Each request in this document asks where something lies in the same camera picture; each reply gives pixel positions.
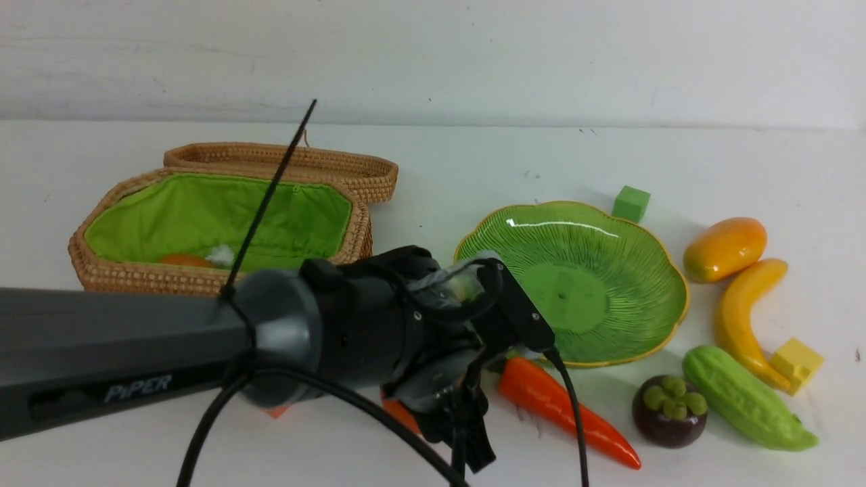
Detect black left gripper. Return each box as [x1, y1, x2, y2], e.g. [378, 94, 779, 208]
[382, 331, 496, 473]

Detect orange toy persimmon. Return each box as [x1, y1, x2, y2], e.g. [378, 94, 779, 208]
[380, 390, 421, 436]

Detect orange toy carrot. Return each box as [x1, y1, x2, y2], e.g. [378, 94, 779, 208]
[486, 356, 641, 469]

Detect purple toy mangosteen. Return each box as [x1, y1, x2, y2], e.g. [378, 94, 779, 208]
[631, 374, 709, 449]

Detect brown toy potato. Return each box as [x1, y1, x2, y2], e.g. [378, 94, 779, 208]
[158, 253, 214, 269]

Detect green toy bitter gourd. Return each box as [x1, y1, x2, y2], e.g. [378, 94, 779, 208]
[681, 345, 819, 451]

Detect orange yellow toy mango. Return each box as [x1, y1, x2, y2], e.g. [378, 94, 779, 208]
[683, 218, 768, 283]

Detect yellow toy banana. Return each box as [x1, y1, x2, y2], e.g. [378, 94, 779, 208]
[712, 258, 792, 394]

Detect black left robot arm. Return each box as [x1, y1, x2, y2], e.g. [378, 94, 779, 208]
[1, 246, 515, 486]

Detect orange foam cube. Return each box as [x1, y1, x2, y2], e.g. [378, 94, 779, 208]
[264, 406, 290, 419]

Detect green leaf-shaped glass plate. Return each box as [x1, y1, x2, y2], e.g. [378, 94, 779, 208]
[453, 201, 691, 368]

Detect woven wicker basket lid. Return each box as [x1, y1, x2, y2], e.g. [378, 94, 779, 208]
[163, 141, 398, 204]

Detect green foam cube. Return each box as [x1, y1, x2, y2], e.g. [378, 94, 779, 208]
[610, 185, 652, 224]

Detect woven wicker basket green lining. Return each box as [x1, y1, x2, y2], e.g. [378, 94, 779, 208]
[68, 168, 372, 296]

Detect yellow foam block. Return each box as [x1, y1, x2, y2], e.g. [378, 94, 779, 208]
[769, 337, 825, 396]

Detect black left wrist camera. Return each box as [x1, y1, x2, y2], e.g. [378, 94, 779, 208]
[472, 250, 555, 356]

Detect black cable tie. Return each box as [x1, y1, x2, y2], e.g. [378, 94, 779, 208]
[219, 99, 318, 302]

